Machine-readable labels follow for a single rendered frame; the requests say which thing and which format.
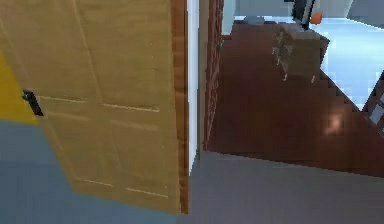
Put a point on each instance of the dark brown shelf unit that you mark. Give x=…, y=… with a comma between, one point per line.
x=376, y=106

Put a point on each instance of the brown wooden cabinet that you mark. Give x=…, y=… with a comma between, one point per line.
x=301, y=53

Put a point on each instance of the orange basketball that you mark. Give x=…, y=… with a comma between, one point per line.
x=316, y=17

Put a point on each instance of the light wooden room door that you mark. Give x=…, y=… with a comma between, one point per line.
x=110, y=100

